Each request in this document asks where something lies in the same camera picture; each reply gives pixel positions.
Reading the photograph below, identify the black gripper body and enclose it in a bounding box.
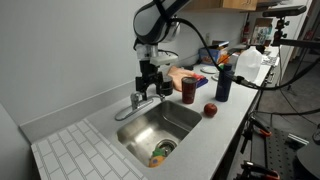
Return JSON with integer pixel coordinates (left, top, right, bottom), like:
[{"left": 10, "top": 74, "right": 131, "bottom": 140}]
[{"left": 138, "top": 59, "right": 160, "bottom": 85}]

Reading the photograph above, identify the chrome sink faucet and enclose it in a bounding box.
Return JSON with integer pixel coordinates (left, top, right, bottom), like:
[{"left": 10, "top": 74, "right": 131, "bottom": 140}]
[{"left": 114, "top": 91, "right": 166, "bottom": 122}]

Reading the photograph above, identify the orange cloth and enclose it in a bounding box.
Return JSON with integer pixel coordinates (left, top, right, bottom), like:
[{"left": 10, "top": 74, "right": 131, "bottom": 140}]
[{"left": 166, "top": 65, "right": 198, "bottom": 93}]

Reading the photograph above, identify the dark red lidded tumbler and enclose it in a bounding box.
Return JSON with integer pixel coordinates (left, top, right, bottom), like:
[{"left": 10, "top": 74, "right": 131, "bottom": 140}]
[{"left": 181, "top": 76, "right": 198, "bottom": 105}]

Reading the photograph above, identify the stainless steel sink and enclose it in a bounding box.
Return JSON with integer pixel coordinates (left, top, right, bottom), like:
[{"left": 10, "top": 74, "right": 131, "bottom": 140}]
[{"left": 116, "top": 99, "right": 203, "bottom": 169}]

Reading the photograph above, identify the blue cloth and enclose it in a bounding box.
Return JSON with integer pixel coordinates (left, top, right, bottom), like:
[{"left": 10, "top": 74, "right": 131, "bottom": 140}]
[{"left": 195, "top": 77, "right": 209, "bottom": 89}]

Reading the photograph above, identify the white plate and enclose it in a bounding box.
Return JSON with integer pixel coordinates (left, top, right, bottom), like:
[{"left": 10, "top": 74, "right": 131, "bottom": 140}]
[{"left": 200, "top": 65, "right": 219, "bottom": 75}]

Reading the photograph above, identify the red apple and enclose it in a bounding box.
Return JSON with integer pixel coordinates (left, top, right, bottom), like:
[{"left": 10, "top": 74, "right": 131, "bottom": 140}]
[{"left": 203, "top": 102, "right": 219, "bottom": 118}]

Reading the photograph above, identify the blue cardboard box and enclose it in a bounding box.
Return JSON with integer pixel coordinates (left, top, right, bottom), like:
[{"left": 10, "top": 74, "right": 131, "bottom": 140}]
[{"left": 199, "top": 40, "right": 229, "bottom": 65}]

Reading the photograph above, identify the navy blue bottle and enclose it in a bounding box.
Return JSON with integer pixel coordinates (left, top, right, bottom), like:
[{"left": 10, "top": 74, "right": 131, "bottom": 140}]
[{"left": 215, "top": 63, "right": 235, "bottom": 103}]

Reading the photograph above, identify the translucent plastic jug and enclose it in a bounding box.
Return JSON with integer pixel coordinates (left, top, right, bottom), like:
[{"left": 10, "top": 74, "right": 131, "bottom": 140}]
[{"left": 234, "top": 45, "right": 263, "bottom": 83}]

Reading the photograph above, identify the white brick tile mat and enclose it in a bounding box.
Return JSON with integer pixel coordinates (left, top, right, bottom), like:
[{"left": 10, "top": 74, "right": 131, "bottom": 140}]
[{"left": 30, "top": 118, "right": 148, "bottom": 180}]

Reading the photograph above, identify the wooden cabinet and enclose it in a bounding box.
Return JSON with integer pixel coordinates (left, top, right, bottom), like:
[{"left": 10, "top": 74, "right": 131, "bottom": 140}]
[{"left": 181, "top": 0, "right": 259, "bottom": 13}]

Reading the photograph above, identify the red fire extinguisher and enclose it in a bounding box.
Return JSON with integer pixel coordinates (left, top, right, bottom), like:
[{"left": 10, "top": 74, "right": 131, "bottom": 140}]
[{"left": 242, "top": 21, "right": 251, "bottom": 44}]

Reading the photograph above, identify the brown printed cardboard box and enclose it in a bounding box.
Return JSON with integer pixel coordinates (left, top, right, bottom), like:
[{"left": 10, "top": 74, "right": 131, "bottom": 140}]
[{"left": 250, "top": 17, "right": 274, "bottom": 46}]

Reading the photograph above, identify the black perforated table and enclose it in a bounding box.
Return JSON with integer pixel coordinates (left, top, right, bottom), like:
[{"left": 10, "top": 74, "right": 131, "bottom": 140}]
[{"left": 251, "top": 126, "right": 320, "bottom": 180}]

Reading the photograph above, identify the black duct tape roll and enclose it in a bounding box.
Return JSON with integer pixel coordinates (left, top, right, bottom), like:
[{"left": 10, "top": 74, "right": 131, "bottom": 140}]
[
  {"left": 162, "top": 74, "right": 174, "bottom": 88},
  {"left": 163, "top": 84, "right": 174, "bottom": 98}
]

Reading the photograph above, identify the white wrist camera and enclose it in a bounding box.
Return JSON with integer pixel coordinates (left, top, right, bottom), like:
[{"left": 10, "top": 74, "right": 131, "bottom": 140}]
[{"left": 149, "top": 52, "right": 179, "bottom": 67}]

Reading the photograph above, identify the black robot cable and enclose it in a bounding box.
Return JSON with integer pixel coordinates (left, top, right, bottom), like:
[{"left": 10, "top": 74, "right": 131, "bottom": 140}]
[{"left": 173, "top": 16, "right": 320, "bottom": 93}]

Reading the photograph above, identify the orange handled clamp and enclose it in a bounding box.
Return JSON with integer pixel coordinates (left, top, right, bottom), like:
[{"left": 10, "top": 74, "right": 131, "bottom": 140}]
[
  {"left": 239, "top": 160, "right": 281, "bottom": 180},
  {"left": 248, "top": 114, "right": 273, "bottom": 138}
]

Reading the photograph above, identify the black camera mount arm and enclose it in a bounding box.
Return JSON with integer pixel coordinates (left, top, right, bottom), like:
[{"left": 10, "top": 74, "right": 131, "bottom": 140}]
[{"left": 271, "top": 16, "right": 320, "bottom": 51}]

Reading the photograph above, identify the black camera bar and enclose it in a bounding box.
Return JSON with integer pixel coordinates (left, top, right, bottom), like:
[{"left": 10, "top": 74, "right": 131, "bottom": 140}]
[{"left": 262, "top": 4, "right": 308, "bottom": 18}]

